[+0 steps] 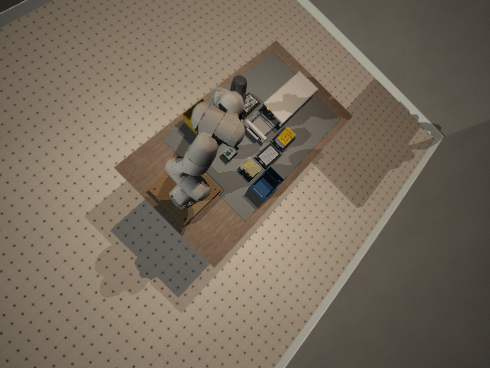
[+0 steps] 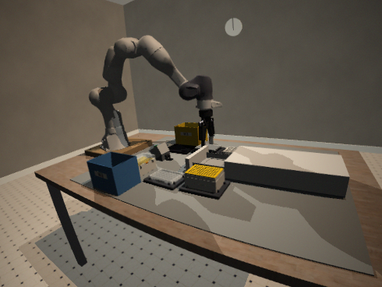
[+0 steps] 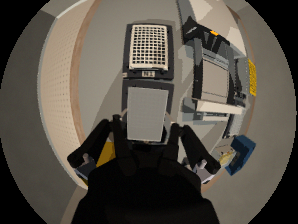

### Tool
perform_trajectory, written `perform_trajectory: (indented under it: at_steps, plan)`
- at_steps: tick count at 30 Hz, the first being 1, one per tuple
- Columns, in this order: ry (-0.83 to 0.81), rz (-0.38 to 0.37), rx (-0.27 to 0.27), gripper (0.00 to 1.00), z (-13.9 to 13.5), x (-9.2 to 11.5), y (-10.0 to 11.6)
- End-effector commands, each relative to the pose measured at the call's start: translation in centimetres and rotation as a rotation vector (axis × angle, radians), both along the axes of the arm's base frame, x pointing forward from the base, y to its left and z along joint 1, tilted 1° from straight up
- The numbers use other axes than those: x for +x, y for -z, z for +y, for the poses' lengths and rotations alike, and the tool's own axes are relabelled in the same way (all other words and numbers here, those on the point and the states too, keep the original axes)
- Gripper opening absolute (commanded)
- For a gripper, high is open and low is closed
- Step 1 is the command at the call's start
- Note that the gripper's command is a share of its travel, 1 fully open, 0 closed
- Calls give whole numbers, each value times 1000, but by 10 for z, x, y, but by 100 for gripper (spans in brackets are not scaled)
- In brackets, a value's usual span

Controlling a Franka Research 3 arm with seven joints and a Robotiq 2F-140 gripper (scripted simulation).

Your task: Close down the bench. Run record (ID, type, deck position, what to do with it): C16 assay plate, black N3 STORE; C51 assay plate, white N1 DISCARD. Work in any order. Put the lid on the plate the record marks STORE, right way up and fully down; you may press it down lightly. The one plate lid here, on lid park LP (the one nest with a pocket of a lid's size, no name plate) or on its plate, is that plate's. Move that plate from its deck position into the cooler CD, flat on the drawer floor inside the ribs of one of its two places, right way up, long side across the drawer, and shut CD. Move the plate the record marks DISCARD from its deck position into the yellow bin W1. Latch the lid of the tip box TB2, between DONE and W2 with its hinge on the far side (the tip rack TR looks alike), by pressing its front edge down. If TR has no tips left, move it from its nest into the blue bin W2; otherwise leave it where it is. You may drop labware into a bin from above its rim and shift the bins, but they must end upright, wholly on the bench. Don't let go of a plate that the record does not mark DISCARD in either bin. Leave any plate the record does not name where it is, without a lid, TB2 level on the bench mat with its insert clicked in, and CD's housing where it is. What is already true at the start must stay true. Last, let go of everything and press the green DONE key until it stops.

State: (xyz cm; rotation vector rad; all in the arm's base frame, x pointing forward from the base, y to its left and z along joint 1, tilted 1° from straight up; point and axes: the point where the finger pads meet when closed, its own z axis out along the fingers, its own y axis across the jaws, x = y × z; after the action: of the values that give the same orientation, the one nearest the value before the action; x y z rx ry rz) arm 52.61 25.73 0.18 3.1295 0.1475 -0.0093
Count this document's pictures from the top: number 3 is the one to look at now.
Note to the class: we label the dark blue bin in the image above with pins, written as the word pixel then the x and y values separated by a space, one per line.
pixel 242 145

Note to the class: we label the grey bench mat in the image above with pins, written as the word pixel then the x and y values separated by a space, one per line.
pixel 100 70

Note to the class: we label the white multi-well plate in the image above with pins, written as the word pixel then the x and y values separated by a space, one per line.
pixel 237 119
pixel 144 57

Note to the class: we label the yellow bin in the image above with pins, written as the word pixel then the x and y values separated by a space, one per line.
pixel 107 154

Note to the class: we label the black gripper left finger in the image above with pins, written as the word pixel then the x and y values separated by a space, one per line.
pixel 84 159

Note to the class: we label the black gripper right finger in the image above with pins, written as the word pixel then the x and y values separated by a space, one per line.
pixel 201 162

